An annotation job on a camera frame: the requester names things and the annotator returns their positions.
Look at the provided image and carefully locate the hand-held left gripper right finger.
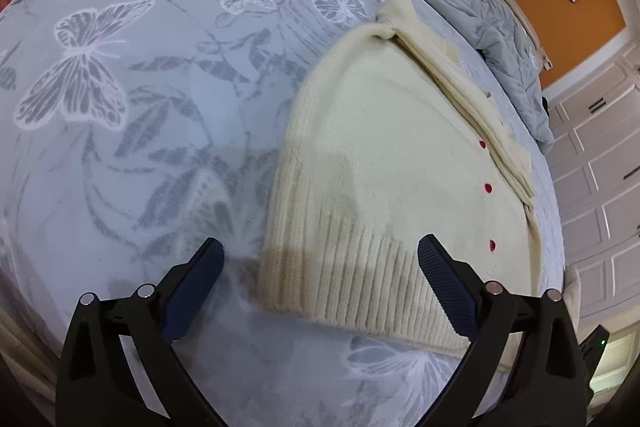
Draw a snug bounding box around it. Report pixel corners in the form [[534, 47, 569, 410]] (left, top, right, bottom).
[[415, 233, 596, 427]]

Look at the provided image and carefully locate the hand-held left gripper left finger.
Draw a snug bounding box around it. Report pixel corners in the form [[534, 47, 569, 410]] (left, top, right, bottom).
[[56, 238, 226, 427]]

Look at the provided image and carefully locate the cream knitted sweater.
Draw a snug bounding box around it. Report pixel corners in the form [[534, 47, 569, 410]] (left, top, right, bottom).
[[257, 0, 546, 375]]

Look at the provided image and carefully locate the bed with butterfly sheet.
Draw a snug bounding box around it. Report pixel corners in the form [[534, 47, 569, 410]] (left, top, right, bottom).
[[0, 0, 568, 427]]

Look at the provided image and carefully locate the white panelled wardrobe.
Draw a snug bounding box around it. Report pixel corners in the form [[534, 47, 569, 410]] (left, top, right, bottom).
[[542, 39, 640, 340]]

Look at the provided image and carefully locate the grey quilt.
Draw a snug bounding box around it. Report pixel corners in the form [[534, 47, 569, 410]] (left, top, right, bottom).
[[355, 0, 556, 155]]

